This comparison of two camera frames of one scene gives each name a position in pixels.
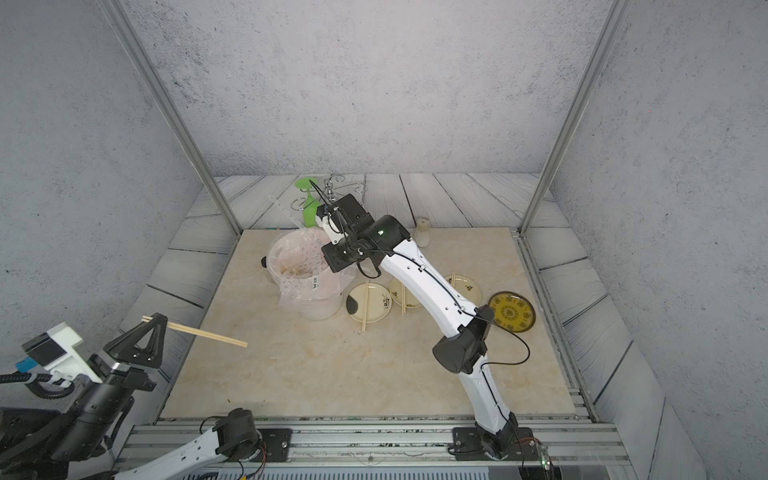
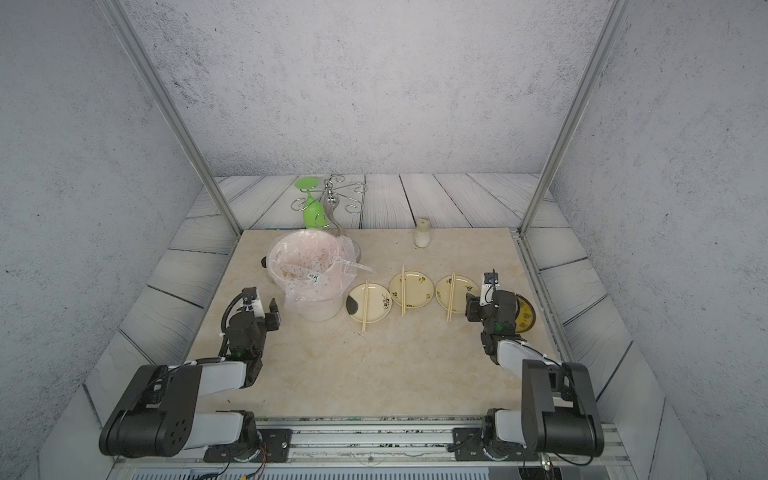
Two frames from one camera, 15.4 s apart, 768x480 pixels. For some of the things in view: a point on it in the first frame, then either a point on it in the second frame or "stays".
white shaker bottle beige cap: (423, 232) stays
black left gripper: (118, 348) -> (272, 319)
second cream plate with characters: (411, 301) stays
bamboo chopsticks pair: (365, 306) stays
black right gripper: (335, 263) -> (473, 308)
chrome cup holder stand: (327, 191) stays
